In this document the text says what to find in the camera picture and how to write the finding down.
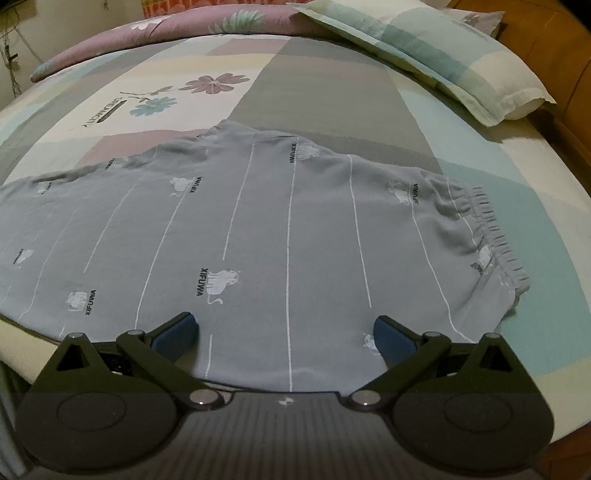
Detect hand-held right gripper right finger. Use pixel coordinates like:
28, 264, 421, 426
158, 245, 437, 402
346, 314, 541, 411

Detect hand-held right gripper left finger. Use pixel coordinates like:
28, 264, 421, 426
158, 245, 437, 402
41, 311, 222, 411

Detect grey printed pants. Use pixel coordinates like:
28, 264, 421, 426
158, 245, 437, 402
0, 119, 532, 393

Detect patchwork bed sheet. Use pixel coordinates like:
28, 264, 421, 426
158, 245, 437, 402
0, 32, 591, 444

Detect checked pillow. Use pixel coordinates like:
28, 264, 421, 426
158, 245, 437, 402
286, 0, 557, 127

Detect wooden headboard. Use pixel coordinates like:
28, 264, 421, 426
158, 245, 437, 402
450, 0, 591, 195

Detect orange patterned curtain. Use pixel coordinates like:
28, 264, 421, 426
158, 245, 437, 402
141, 0, 222, 19

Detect grey floral pillow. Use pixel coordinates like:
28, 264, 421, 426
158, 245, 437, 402
443, 4, 506, 38

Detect thin wall cords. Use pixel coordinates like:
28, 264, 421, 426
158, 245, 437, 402
0, 14, 47, 100

